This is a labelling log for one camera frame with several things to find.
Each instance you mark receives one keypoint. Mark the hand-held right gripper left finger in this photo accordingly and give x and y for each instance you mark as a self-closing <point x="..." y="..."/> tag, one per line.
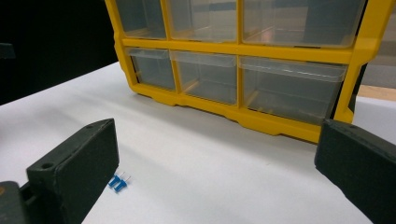
<point x="77" y="168"/>

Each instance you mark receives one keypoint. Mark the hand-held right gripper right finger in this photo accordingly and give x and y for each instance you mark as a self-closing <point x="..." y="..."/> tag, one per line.
<point x="361" y="168"/>

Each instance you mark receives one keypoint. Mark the medium clear plastic drawer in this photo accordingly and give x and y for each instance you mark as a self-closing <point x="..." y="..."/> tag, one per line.
<point x="207" y="77"/>
<point x="202" y="18"/>

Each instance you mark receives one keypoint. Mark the large clear plastic drawer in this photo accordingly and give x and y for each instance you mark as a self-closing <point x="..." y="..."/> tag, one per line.
<point x="299" y="21"/>
<point x="289" y="93"/>

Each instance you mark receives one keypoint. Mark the wooden board in background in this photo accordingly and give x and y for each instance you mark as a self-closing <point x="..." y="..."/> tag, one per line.
<point x="378" y="92"/>

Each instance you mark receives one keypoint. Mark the blue push pin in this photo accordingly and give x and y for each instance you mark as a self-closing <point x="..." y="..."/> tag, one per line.
<point x="113" y="181"/>
<point x="120" y="186"/>

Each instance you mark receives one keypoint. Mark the yellow plastic drawer cabinet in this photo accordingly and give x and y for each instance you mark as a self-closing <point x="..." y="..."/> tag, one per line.
<point x="280" y="52"/>

